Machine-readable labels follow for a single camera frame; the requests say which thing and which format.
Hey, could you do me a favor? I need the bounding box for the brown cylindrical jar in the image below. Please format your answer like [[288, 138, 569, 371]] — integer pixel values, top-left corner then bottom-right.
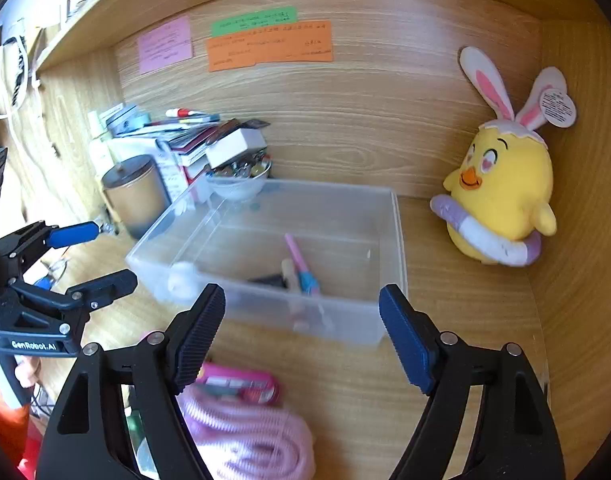
[[101, 155, 167, 240]]

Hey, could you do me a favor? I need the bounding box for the orange sticky note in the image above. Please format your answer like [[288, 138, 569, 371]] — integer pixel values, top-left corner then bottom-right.
[[206, 20, 333, 72]]

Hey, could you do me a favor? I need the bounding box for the grey metal tin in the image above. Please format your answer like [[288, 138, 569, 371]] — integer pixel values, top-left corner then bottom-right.
[[108, 105, 151, 137]]

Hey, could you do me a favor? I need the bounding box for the white fluffy ball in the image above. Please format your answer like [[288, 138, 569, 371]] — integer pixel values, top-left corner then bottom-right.
[[168, 262, 199, 302]]

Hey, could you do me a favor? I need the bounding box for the white tote bag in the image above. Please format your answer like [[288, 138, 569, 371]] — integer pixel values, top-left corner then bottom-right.
[[0, 20, 41, 121]]

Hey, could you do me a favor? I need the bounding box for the pink pen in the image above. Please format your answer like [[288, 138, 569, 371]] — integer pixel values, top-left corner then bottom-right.
[[284, 233, 311, 281]]

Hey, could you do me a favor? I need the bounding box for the stack of books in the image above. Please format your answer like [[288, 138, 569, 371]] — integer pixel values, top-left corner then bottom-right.
[[105, 105, 271, 206]]

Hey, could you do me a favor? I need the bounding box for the clear plastic storage bin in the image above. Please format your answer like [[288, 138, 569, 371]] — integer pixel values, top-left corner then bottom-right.
[[126, 178, 409, 347]]

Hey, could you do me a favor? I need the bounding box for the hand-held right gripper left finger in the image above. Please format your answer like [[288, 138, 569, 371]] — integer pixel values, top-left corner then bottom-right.
[[35, 282, 227, 480]]

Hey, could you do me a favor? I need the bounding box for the pink sticky note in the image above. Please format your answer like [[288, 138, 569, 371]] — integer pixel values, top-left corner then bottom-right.
[[138, 16, 193, 75]]

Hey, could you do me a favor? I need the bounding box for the pink rope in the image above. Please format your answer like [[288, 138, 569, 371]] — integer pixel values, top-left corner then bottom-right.
[[178, 385, 316, 480]]

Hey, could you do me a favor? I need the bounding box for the person's left hand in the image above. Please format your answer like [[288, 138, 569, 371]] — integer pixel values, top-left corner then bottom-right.
[[14, 357, 42, 391]]

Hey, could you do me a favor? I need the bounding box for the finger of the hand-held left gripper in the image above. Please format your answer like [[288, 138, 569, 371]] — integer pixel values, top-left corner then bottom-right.
[[10, 269, 138, 326], [0, 220, 111, 281]]

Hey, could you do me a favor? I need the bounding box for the green sticky note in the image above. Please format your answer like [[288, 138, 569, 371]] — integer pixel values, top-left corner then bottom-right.
[[211, 6, 298, 37]]

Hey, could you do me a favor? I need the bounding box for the person's left forearm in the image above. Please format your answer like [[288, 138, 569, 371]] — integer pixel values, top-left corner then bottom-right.
[[0, 370, 33, 466]]

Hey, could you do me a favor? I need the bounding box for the small white box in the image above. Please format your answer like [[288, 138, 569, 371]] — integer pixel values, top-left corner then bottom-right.
[[205, 128, 267, 168]]

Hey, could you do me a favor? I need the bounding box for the white bowl of trinkets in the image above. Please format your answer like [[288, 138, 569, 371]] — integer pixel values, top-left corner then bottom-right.
[[205, 157, 273, 201]]

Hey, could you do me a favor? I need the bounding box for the green bottle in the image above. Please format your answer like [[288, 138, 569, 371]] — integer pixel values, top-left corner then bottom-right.
[[125, 407, 151, 476]]

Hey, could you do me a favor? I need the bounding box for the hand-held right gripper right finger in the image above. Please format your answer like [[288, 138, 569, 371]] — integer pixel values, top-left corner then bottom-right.
[[378, 284, 566, 480]]

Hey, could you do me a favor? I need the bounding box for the yellow chick plush toy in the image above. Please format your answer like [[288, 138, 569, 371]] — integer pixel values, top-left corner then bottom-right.
[[430, 46, 579, 267]]

